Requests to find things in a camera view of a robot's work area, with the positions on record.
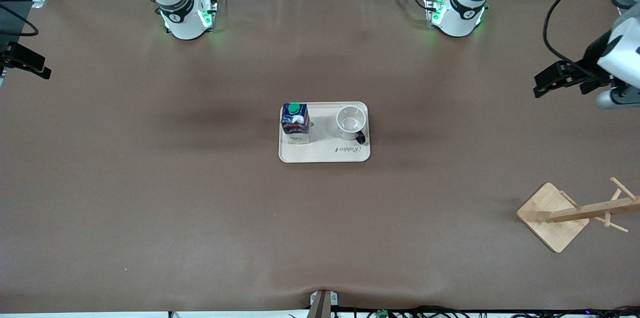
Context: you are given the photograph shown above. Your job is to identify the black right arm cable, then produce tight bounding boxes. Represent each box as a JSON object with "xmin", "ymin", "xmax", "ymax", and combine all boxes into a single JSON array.
[{"xmin": 0, "ymin": 3, "xmax": 40, "ymax": 37}]

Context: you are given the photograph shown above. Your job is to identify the white cup black handle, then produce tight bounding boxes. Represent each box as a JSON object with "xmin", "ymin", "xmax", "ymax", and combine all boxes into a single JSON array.
[{"xmin": 335, "ymin": 105, "xmax": 369, "ymax": 145}]

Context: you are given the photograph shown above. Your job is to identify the metal table edge bracket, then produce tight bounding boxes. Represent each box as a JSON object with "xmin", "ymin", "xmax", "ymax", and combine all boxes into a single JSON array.
[{"xmin": 309, "ymin": 289, "xmax": 340, "ymax": 318}]

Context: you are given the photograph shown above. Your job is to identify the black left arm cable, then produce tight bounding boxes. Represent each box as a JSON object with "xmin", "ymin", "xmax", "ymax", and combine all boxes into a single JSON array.
[{"xmin": 543, "ymin": 0, "xmax": 640, "ymax": 81}]

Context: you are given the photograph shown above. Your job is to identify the beige plastic tray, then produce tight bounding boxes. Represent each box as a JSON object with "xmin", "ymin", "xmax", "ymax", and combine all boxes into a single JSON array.
[{"xmin": 278, "ymin": 101, "xmax": 372, "ymax": 164}]

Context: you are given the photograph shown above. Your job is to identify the blue milk carton green cap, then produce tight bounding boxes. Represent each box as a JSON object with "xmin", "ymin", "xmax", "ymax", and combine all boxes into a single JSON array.
[{"xmin": 280, "ymin": 102, "xmax": 311, "ymax": 145}]

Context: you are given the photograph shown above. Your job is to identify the wooden cup rack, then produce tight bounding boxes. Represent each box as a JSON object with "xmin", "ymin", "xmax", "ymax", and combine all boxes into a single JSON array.
[{"xmin": 516, "ymin": 176, "xmax": 640, "ymax": 254}]

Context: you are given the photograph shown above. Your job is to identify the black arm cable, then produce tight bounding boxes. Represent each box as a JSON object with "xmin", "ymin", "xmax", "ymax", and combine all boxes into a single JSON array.
[
  {"xmin": 0, "ymin": 3, "xmax": 40, "ymax": 37},
  {"xmin": 543, "ymin": 0, "xmax": 640, "ymax": 81}
]

